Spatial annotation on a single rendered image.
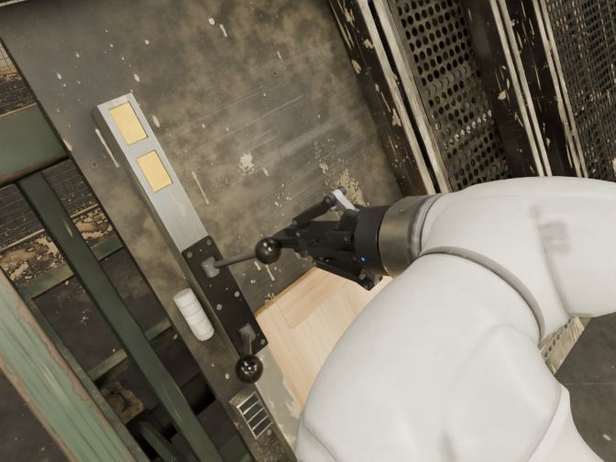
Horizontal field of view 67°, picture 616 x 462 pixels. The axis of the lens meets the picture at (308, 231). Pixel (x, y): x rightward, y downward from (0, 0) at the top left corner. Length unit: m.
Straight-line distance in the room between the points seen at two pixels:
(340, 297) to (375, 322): 0.59
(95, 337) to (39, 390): 1.93
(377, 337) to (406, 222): 0.17
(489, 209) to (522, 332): 0.09
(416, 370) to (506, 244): 0.11
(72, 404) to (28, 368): 0.07
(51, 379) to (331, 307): 0.46
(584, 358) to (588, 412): 0.28
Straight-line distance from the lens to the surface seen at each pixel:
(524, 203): 0.35
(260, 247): 0.61
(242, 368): 0.62
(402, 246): 0.42
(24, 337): 0.64
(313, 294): 0.83
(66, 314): 2.74
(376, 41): 0.92
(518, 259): 0.33
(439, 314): 0.28
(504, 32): 1.28
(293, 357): 0.83
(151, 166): 0.68
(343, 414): 0.26
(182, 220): 0.68
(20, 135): 0.73
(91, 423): 0.68
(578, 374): 2.59
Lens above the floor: 1.99
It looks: 44 degrees down
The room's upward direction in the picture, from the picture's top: straight up
